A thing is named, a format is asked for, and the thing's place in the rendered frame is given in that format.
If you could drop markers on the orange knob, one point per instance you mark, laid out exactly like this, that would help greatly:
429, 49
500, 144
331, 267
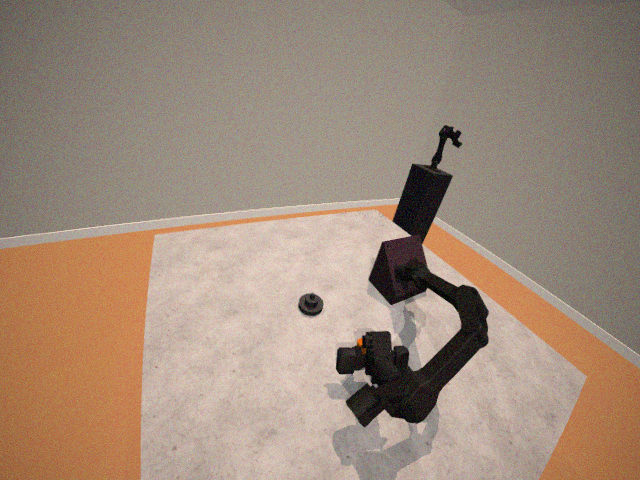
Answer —
359, 343

